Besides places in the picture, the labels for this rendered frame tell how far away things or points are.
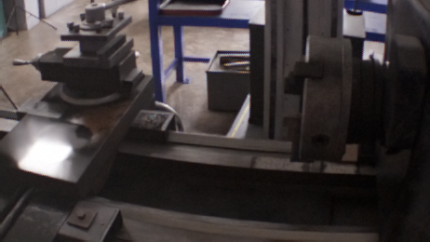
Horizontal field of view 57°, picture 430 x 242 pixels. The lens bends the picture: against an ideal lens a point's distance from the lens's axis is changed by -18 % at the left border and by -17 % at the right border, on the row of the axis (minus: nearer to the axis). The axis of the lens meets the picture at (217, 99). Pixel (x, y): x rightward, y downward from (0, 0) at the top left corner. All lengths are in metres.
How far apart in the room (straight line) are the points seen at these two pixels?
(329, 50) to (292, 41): 1.16
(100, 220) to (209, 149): 0.42
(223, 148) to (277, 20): 0.83
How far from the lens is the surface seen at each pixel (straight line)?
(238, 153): 1.23
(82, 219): 0.98
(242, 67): 3.04
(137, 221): 1.03
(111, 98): 1.30
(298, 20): 1.98
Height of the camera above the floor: 1.52
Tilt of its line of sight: 28 degrees down
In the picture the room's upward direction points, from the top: 2 degrees counter-clockwise
